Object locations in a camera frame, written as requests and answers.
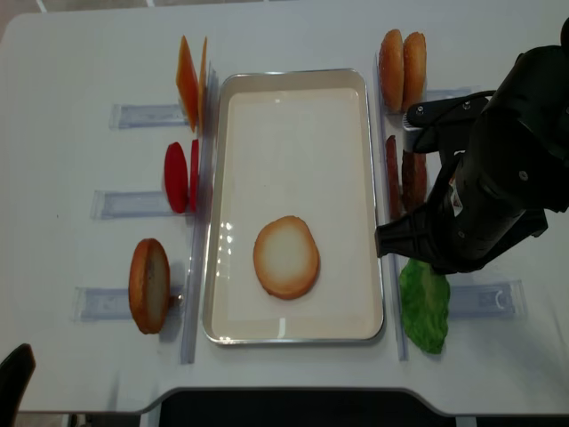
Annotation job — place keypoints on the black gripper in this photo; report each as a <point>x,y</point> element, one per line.
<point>461,228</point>

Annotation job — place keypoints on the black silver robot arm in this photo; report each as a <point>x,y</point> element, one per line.
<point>505,165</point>

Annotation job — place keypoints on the inner brown meat patty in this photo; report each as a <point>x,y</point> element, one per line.
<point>393,183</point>

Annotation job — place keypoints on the brown meat patty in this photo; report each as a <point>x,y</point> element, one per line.
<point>414,180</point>
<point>393,183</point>

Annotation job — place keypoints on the outer brown meat patty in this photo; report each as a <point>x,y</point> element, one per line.
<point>414,180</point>

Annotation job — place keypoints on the green lettuce leaf in rack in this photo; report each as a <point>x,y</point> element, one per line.
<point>424,297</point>

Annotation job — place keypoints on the bread slice on tray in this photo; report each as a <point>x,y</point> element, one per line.
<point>286,258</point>

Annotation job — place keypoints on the inner red tomato slice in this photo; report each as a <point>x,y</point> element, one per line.
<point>194,175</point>

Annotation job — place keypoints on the red tomato slice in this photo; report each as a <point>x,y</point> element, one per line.
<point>194,175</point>
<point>176,178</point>

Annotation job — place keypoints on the outer red tomato slice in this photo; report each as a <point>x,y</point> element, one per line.
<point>176,178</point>

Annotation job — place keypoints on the inner orange cheese slice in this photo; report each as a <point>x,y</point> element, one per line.
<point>202,89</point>

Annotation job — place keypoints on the orange cheese slice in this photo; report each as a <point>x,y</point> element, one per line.
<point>202,89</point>
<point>187,83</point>

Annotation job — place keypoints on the left standing bread slice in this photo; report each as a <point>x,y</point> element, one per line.
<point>149,286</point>

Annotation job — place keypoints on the outer orange cheese slice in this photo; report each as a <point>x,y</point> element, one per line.
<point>187,83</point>

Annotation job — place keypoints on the right clear acrylic rack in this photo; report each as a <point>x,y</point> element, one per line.
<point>479,303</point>

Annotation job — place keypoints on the white rectangular metal tray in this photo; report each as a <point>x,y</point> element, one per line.
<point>294,144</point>

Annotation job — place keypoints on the inner bun top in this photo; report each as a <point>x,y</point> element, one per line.
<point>391,70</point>

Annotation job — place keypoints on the bun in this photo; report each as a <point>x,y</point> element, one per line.
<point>391,70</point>
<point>415,61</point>

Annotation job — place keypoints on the outer bun top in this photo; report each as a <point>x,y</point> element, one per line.
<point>415,61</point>

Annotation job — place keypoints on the black chair back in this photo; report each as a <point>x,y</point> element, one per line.
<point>15,373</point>

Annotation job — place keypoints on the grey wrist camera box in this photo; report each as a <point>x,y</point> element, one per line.
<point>410,134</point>

